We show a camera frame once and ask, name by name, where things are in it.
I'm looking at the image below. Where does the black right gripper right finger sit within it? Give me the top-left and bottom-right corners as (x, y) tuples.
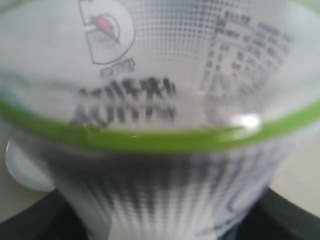
(237, 189), (320, 240)

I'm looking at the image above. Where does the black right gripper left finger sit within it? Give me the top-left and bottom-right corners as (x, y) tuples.
(0, 190), (83, 240)

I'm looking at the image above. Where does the clear plastic drink bottle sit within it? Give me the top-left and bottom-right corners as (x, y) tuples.
(0, 0), (320, 240)

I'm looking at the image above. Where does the white rectangular plastic tray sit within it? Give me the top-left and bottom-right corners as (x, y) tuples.
(5, 140), (55, 193)

